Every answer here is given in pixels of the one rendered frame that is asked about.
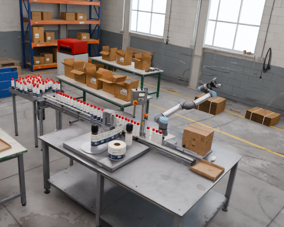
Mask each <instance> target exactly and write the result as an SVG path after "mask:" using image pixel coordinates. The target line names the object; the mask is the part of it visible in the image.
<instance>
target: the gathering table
mask: <svg viewBox="0 0 284 227"><path fill-rule="evenodd" d="M9 92H11V93H12V102H13V113H14V128H15V134H16V135H15V136H18V124H17V113H16V101H15V94H16V95H18V96H20V97H22V98H25V99H27V100H29V101H31V102H32V107H33V123H34V139H35V147H36V148H37V147H38V137H37V114H36V113H35V110H36V102H37V100H40V99H42V98H44V97H43V96H46V97H48V96H47V95H50V96H53V95H55V94H56V93H53V92H52V90H50V91H48V93H46V92H45V94H44V95H43V94H42V93H40V97H39V98H37V97H33V94H32V93H29V92H27V95H26V94H24V93H21V92H19V91H17V90H16V86H15V90H14V89H12V87H9ZM60 92H61V93H64V90H62V89H61V90H60ZM48 98H51V97H48ZM59 128H60V129H62V113H61V112H59Z"/></svg>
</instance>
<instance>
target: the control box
mask: <svg viewBox="0 0 284 227"><path fill-rule="evenodd" d="M139 92H145V96H146V91H144V90H142V91H141V89H137V91H136V89H131V100H130V103H131V104H132V105H135V104H134V102H135V101H136V102H137V104H136V105H144V104H145V100H141V101H138V98H145V96H144V97H138V94H139Z"/></svg>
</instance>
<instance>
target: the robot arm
mask: <svg viewBox="0 0 284 227"><path fill-rule="evenodd" d="M215 79H216V78H214V79H213V80H211V82H209V83H207V84H204V85H202V86H200V87H198V90H199V91H200V92H201V91H202V92H204V93H205V95H204V96H202V97H200V98H198V99H196V100H195V101H191V102H188V101H186V100H184V99H181V100H179V102H178V103H177V105H176V106H174V107H172V108H171V109H169V110H167V111H166V112H164V113H160V114H156V115H155V116H154V121H155V122H156V123H157V124H159V128H158V133H159V132H160V131H162V134H163V135H164V136H168V131H167V127H168V117H169V116H171V115H173V114H174V113H176V112H178V111H179V110H183V109H185V110H190V109H193V108H195V107H196V106H197V105H199V104H200V103H202V102H204V101H206V100H208V99H209V98H211V97H216V92H214V91H212V87H214V88H219V87H222V86H221V85H220V84H219V85H217V82H216V81H215ZM163 135H162V136H163Z"/></svg>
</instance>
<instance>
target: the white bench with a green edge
mask: <svg viewBox="0 0 284 227"><path fill-rule="evenodd" d="M0 138H1V139H2V140H4V141H6V142H7V143H9V144H10V145H11V146H12V148H11V149H9V150H6V151H3V152H0V163H2V162H4V161H8V160H11V159H14V158H18V173H19V184H20V192H19V193H17V194H15V195H13V196H10V197H8V198H5V199H3V200H0V205H1V204H4V203H6V202H8V201H11V200H13V199H16V198H18V197H21V203H22V206H25V205H26V203H27V201H26V189H25V176H24V164H23V153H26V152H27V149H26V148H25V147H23V146H22V145H21V144H20V143H18V142H17V141H16V140H15V139H14V138H12V137H11V136H10V135H9V134H8V133H6V132H5V131H4V130H2V129H1V128H0Z"/></svg>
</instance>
